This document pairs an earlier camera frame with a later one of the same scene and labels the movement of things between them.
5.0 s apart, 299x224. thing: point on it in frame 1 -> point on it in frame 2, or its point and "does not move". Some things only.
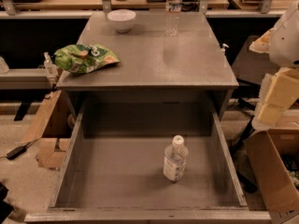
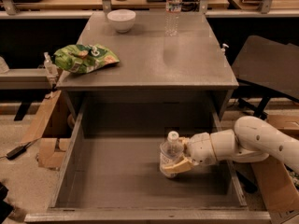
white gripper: x=285 y=46 -> x=201 y=148
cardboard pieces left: x=51 y=151 does not move
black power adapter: x=14 y=154 does not move
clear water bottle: x=173 y=10 does not move
